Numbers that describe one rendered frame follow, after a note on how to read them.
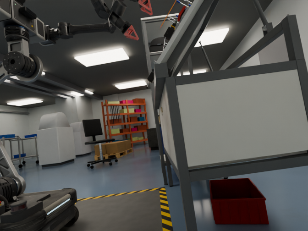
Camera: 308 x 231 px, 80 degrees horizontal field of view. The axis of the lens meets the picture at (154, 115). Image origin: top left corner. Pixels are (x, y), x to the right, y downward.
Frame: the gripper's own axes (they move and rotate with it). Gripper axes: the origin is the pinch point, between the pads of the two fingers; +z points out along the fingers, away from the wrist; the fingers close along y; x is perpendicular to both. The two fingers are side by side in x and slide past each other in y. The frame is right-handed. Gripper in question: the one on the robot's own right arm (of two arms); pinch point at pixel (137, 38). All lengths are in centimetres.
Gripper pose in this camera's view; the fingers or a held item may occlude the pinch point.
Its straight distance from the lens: 118.6
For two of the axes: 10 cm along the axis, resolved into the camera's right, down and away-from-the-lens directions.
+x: -6.5, 7.5, 1.2
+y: 0.9, -0.8, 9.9
